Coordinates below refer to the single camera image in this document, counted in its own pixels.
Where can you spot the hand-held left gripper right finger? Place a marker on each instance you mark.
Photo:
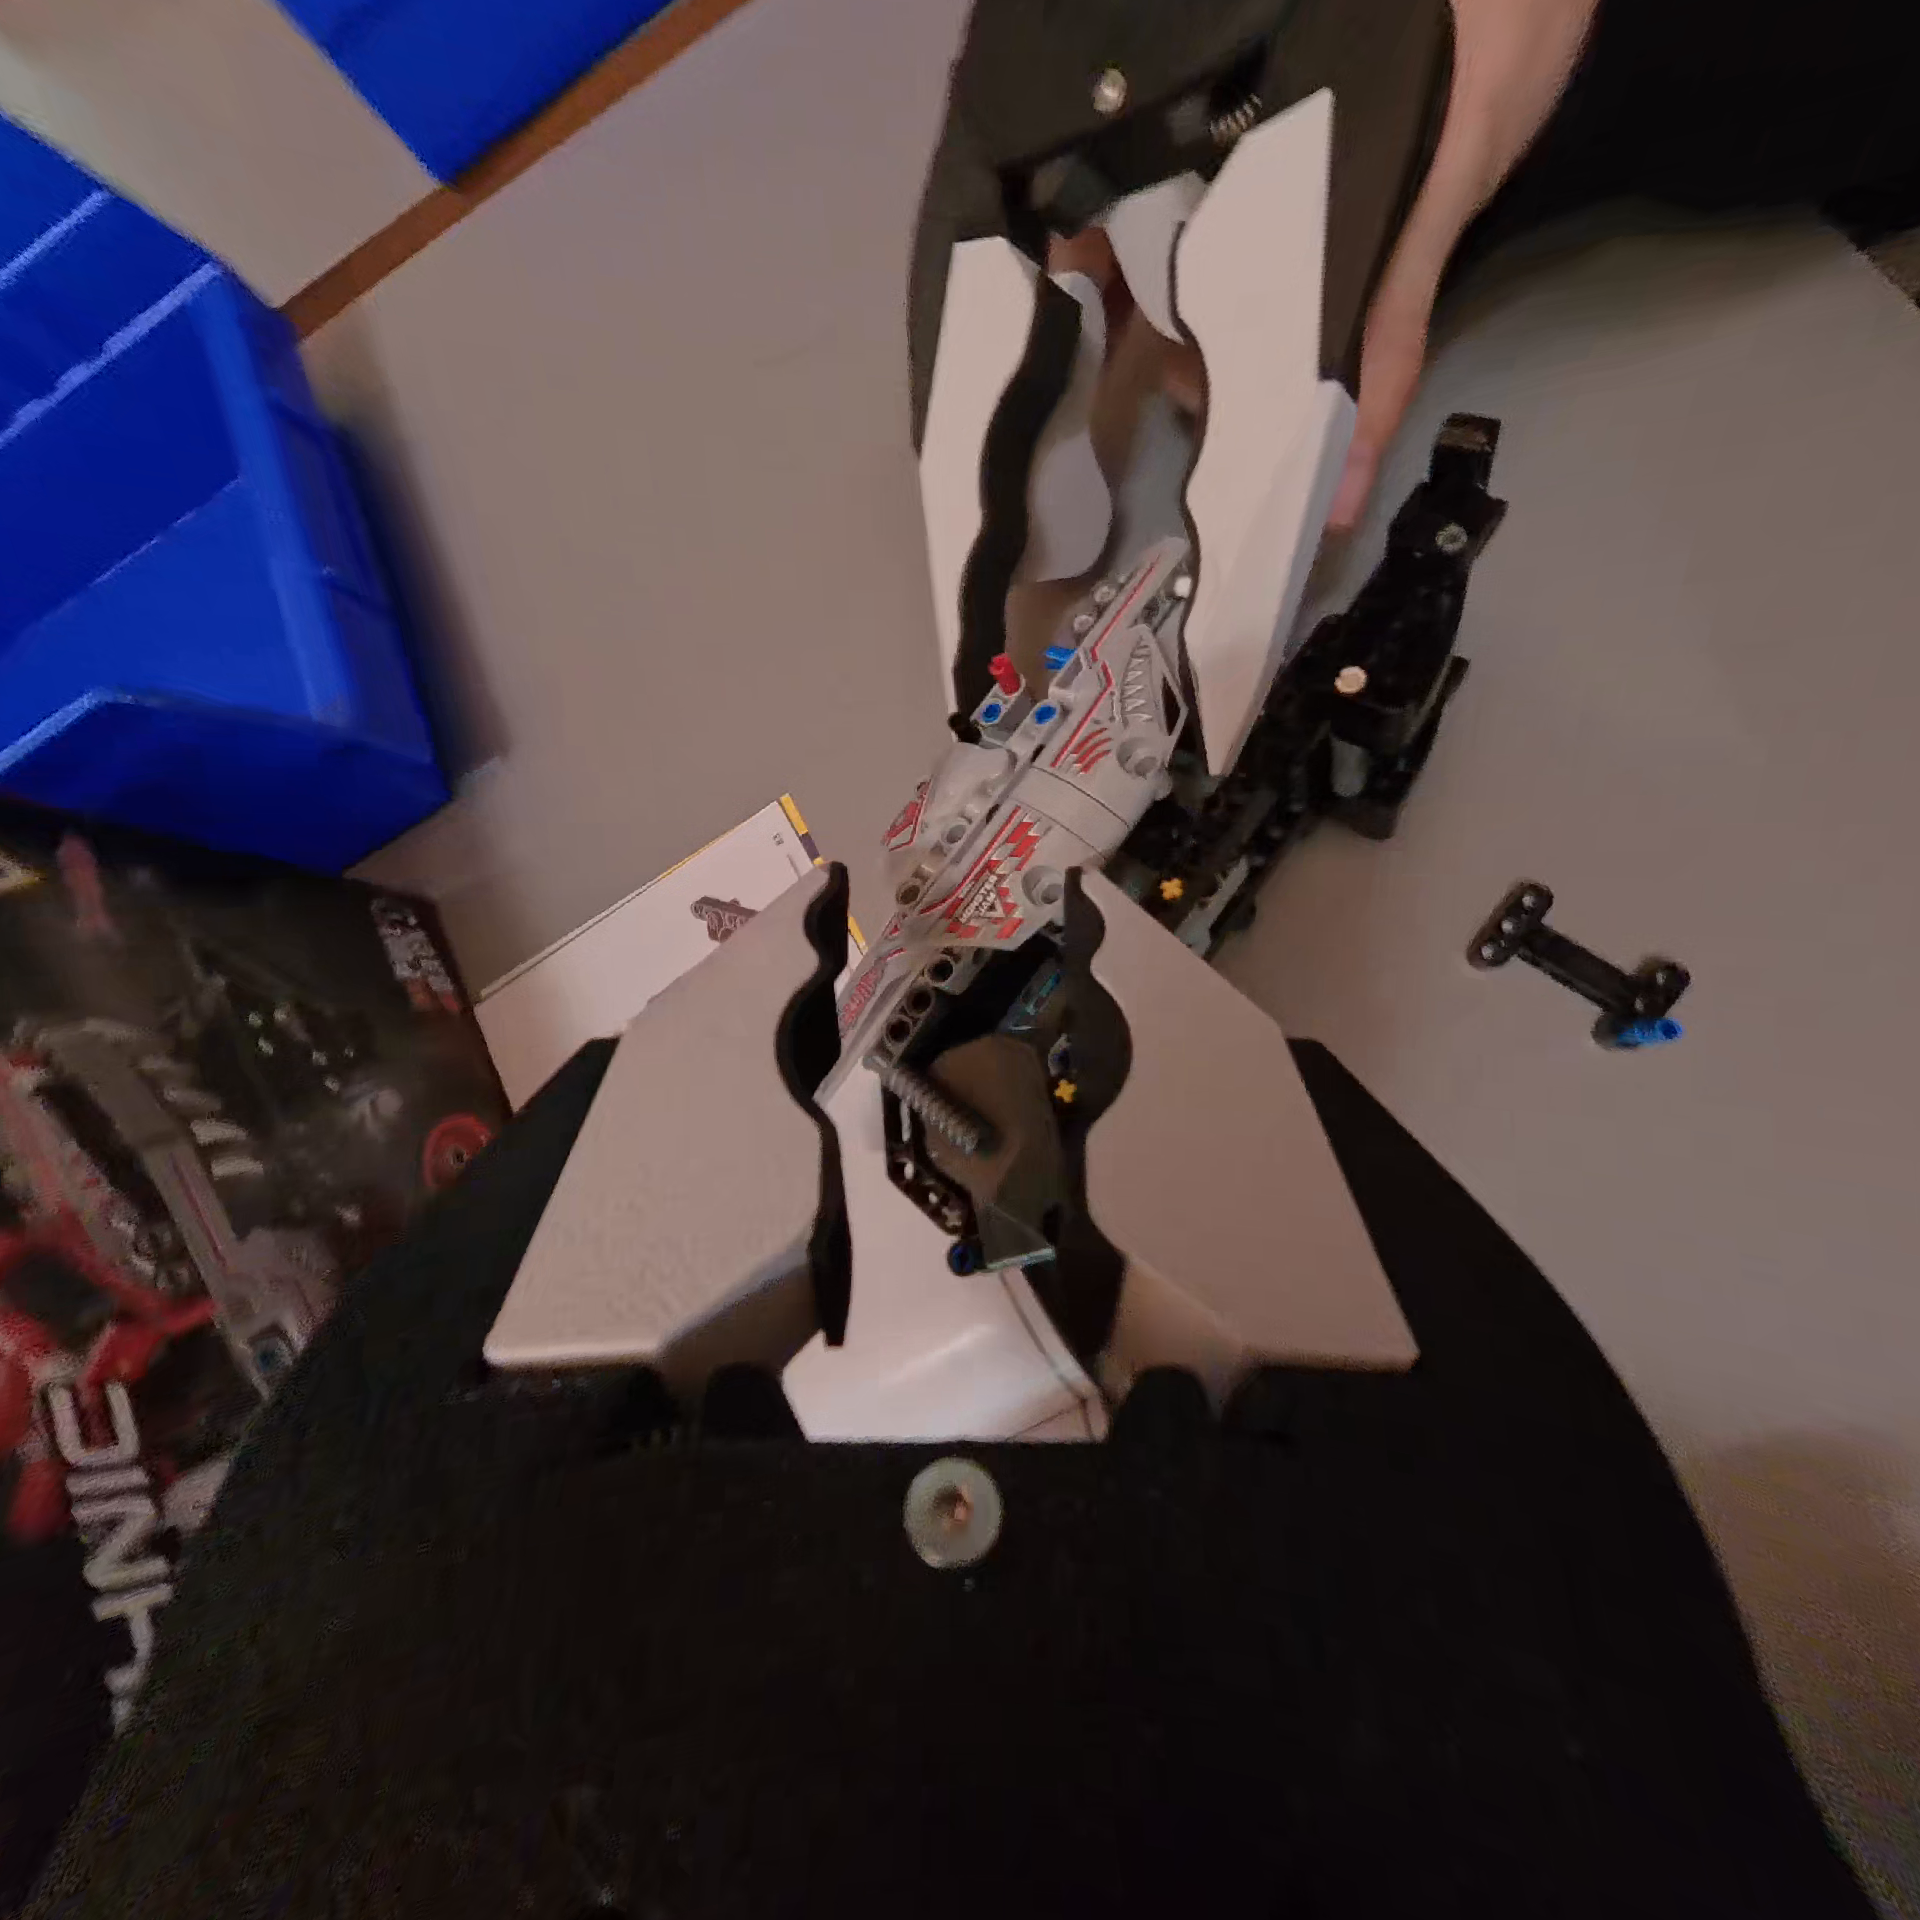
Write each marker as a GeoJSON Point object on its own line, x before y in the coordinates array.
{"type": "Point", "coordinates": [1243, 1200]}

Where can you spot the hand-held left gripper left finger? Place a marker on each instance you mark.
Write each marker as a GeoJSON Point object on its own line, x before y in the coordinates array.
{"type": "Point", "coordinates": [674, 1185]}

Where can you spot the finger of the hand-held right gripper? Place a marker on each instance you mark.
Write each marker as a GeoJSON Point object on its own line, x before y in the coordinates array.
{"type": "Point", "coordinates": [1267, 421]}
{"type": "Point", "coordinates": [967, 388]}

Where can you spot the grey red brick toy car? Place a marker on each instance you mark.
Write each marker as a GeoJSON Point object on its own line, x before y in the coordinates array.
{"type": "Point", "coordinates": [991, 840]}

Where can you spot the person's right hand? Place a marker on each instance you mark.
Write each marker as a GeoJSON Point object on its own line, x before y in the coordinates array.
{"type": "Point", "coordinates": [1433, 264]}

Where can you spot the instruction booklet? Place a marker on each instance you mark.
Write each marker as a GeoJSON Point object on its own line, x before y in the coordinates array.
{"type": "Point", "coordinates": [662, 931]}

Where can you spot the small black brick beam piece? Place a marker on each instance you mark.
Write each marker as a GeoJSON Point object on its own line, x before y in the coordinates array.
{"type": "Point", "coordinates": [1576, 960]}

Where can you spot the black printed toy box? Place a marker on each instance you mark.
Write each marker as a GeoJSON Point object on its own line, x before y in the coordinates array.
{"type": "Point", "coordinates": [225, 1078]}

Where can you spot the large blue storage bin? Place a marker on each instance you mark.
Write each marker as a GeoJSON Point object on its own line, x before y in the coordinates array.
{"type": "Point", "coordinates": [182, 598]}

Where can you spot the black brick chassis frame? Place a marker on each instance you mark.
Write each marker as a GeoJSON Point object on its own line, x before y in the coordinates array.
{"type": "Point", "coordinates": [1382, 660]}

